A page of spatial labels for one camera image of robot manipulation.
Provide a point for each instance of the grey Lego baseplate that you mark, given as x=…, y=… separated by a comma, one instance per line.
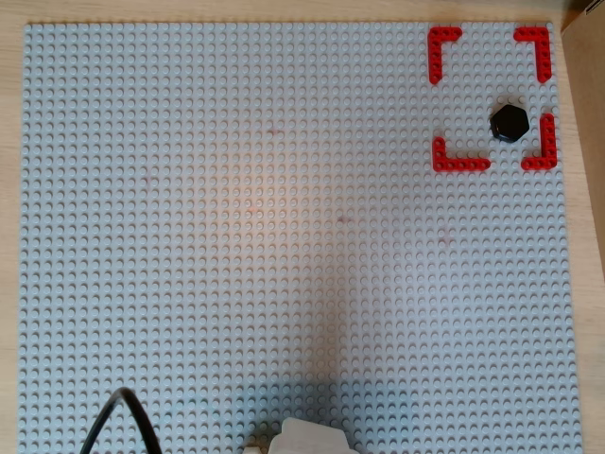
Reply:
x=283, y=236

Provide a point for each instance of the large brown cardboard box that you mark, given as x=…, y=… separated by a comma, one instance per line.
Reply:
x=586, y=142

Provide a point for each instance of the red L-shaped Lego beam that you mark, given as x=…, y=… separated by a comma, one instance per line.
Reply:
x=435, y=52
x=548, y=142
x=458, y=164
x=543, y=52

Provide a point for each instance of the black hexagonal Lego piece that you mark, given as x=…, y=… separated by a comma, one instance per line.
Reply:
x=509, y=123

